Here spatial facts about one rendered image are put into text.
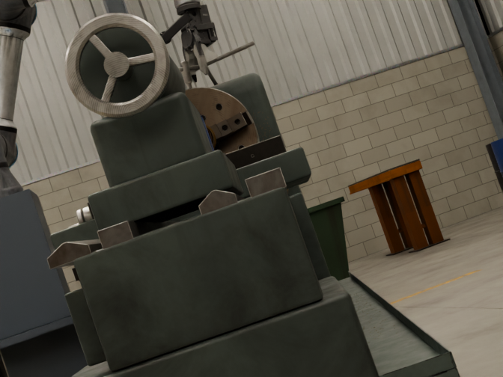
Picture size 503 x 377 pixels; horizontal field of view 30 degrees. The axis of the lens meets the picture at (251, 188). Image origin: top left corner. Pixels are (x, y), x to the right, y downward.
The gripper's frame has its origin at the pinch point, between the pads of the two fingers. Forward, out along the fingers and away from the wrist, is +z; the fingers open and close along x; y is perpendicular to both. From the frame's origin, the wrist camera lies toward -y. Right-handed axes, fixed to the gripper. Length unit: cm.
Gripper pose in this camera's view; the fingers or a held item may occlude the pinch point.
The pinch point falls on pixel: (197, 75)
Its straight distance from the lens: 270.5
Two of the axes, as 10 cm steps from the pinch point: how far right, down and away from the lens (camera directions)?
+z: 2.4, 9.7, -0.4
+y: 8.7, -1.9, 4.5
